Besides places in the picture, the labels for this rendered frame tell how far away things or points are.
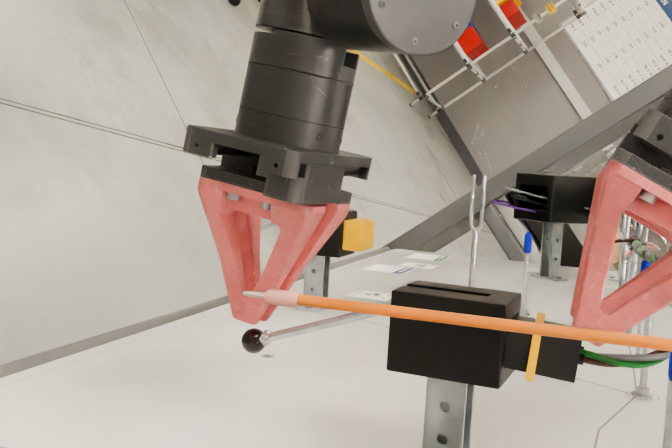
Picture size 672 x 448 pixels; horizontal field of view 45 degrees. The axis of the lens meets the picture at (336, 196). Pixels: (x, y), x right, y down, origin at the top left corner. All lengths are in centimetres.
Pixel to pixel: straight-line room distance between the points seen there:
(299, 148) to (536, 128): 774
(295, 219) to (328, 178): 3
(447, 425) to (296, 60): 19
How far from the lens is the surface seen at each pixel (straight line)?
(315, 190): 40
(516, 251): 140
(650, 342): 27
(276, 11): 42
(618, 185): 37
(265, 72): 42
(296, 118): 41
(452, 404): 41
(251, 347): 45
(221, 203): 43
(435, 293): 40
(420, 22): 36
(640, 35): 818
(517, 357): 40
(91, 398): 52
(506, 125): 819
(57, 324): 204
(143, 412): 49
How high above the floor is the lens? 125
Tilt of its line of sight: 17 degrees down
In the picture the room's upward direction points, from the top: 56 degrees clockwise
